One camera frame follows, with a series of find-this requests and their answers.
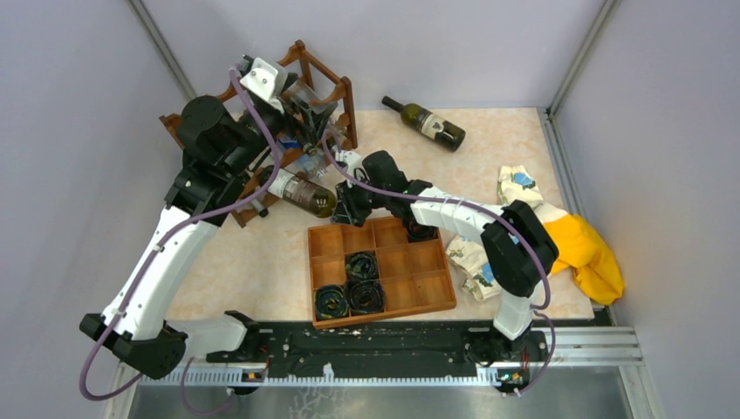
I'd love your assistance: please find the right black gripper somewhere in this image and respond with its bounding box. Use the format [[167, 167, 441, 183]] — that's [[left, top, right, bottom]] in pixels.
[[332, 173, 389, 224]]

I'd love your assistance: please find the dark wine bottle beige label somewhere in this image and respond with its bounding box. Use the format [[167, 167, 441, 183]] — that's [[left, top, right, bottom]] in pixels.
[[302, 124, 346, 156]]

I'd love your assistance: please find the clear glass bottle back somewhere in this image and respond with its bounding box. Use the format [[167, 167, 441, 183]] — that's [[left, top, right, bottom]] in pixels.
[[281, 79, 333, 107]]

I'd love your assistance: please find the brown wooden wine rack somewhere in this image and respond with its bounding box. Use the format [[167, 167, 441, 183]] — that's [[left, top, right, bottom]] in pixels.
[[159, 38, 359, 229]]

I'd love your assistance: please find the dark wine bottle grey label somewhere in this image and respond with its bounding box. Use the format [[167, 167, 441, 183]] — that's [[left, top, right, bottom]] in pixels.
[[257, 166, 337, 218]]

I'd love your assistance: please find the wooden compartment tray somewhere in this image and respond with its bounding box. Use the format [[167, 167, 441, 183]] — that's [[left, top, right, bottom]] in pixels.
[[307, 217, 457, 329]]

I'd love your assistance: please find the dark green wine bottle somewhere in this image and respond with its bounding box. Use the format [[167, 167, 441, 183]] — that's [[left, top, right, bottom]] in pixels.
[[250, 199, 269, 218]]

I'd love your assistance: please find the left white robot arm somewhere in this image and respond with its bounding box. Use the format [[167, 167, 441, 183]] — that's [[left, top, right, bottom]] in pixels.
[[79, 95, 336, 379]]

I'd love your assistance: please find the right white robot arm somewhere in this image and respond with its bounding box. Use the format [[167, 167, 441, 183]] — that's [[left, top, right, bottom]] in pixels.
[[328, 150, 559, 360]]

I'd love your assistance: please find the rolled tie orange pattern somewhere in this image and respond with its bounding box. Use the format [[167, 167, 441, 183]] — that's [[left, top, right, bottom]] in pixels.
[[407, 225, 438, 243]]

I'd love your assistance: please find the rolled dark blue tie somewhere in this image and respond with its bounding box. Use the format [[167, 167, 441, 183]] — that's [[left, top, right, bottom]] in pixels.
[[346, 279, 386, 316]]

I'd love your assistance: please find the rolled dark green tie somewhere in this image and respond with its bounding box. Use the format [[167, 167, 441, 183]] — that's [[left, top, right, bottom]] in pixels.
[[313, 285, 349, 320]]

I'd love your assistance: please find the dinosaur print white cloth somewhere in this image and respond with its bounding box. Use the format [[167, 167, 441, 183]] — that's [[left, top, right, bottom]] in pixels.
[[446, 166, 568, 302]]

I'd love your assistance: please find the yellow cloth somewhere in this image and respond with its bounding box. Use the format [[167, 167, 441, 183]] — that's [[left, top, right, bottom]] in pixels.
[[544, 215, 625, 306]]

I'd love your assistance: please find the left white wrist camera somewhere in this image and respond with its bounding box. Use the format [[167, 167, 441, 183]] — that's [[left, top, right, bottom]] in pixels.
[[239, 58, 288, 112]]

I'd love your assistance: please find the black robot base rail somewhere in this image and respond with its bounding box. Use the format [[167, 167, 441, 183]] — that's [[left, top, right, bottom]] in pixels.
[[158, 321, 643, 395]]

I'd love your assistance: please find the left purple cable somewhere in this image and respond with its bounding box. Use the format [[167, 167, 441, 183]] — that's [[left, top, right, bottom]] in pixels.
[[78, 66, 284, 416]]

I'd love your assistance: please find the purple cable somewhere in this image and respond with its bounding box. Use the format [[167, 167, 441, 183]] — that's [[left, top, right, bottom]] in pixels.
[[78, 66, 284, 416], [319, 129, 558, 397]]

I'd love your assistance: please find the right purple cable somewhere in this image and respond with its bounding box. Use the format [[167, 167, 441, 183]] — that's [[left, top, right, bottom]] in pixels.
[[319, 129, 558, 397]]

